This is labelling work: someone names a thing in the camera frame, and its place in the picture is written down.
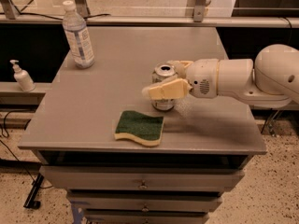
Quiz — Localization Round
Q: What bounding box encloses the silver 7up soda can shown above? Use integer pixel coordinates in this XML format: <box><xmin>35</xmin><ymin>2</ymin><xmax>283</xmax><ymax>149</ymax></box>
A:
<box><xmin>151</xmin><ymin>63</ymin><xmax>177</xmax><ymax>112</ymax></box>

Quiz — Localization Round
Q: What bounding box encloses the grey metal bracket post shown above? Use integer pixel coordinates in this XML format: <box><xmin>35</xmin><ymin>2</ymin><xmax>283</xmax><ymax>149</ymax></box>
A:
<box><xmin>185</xmin><ymin>0</ymin><xmax>206</xmax><ymax>22</ymax></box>

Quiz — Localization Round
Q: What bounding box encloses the black cable on floor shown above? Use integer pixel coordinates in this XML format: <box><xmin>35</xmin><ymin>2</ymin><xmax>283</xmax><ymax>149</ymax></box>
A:
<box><xmin>0</xmin><ymin>109</ymin><xmax>54</xmax><ymax>189</ymax></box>

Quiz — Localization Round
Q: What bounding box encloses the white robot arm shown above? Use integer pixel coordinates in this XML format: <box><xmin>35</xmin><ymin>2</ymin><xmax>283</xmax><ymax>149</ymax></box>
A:
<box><xmin>142</xmin><ymin>44</ymin><xmax>299</xmax><ymax>108</ymax></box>

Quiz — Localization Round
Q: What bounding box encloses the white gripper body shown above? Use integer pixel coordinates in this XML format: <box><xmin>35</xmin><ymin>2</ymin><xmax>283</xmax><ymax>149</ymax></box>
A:
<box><xmin>186</xmin><ymin>59</ymin><xmax>219</xmax><ymax>98</ymax></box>

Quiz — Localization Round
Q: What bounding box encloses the clear plastic water bottle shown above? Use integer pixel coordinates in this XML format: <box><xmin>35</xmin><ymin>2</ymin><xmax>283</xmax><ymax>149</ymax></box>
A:
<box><xmin>63</xmin><ymin>0</ymin><xmax>94</xmax><ymax>69</ymax></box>

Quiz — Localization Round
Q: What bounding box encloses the middle grey drawer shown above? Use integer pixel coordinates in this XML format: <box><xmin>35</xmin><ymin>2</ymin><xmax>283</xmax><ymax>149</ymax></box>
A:
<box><xmin>67</xmin><ymin>192</ymin><xmax>222</xmax><ymax>212</ymax></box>

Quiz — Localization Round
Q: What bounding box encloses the black metal floor bracket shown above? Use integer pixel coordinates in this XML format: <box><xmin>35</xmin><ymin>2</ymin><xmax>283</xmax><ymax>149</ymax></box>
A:
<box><xmin>23</xmin><ymin>175</ymin><xmax>44</xmax><ymax>209</ymax></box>

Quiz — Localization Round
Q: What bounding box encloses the grey drawer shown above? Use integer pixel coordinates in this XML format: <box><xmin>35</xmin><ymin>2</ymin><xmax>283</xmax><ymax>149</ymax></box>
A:
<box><xmin>67</xmin><ymin>192</ymin><xmax>222</xmax><ymax>212</ymax></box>
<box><xmin>40</xmin><ymin>166</ymin><xmax>244</xmax><ymax>192</ymax></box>
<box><xmin>84</xmin><ymin>210</ymin><xmax>208</xmax><ymax>224</ymax></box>

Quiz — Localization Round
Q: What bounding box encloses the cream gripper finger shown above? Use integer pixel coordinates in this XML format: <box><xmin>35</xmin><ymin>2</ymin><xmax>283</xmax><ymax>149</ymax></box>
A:
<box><xmin>142</xmin><ymin>78</ymin><xmax>192</xmax><ymax>100</ymax></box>
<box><xmin>168</xmin><ymin>60</ymin><xmax>193</xmax><ymax>77</ymax></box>

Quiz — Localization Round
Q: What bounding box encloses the top grey drawer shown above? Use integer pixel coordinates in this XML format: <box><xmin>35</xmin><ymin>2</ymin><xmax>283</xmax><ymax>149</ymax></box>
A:
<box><xmin>40</xmin><ymin>166</ymin><xmax>244</xmax><ymax>192</ymax></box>

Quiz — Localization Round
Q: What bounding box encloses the white pump dispenser bottle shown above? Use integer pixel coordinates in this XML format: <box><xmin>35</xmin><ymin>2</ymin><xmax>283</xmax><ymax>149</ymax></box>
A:
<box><xmin>10</xmin><ymin>60</ymin><xmax>36</xmax><ymax>92</ymax></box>

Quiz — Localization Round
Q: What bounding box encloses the black cable on ledge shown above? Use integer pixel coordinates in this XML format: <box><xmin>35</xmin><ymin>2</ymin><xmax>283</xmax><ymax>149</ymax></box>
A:
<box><xmin>18</xmin><ymin>11</ymin><xmax>112</xmax><ymax>21</ymax></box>

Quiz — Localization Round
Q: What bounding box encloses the green and yellow sponge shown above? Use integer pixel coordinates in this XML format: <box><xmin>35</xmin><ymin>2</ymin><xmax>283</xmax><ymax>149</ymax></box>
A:
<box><xmin>114</xmin><ymin>110</ymin><xmax>164</xmax><ymax>147</ymax></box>

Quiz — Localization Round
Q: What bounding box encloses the bottom grey drawer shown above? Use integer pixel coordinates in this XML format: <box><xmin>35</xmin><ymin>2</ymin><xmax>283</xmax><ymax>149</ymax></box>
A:
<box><xmin>84</xmin><ymin>210</ymin><xmax>208</xmax><ymax>224</ymax></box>

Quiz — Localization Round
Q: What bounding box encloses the grey drawer cabinet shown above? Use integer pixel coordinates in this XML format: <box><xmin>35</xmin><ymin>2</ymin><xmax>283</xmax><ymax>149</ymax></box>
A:
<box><xmin>18</xmin><ymin>25</ymin><xmax>268</xmax><ymax>224</ymax></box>

